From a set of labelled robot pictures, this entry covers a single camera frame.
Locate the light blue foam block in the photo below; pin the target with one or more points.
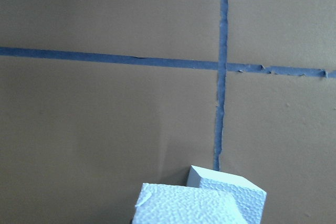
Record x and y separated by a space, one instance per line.
250 198
159 203

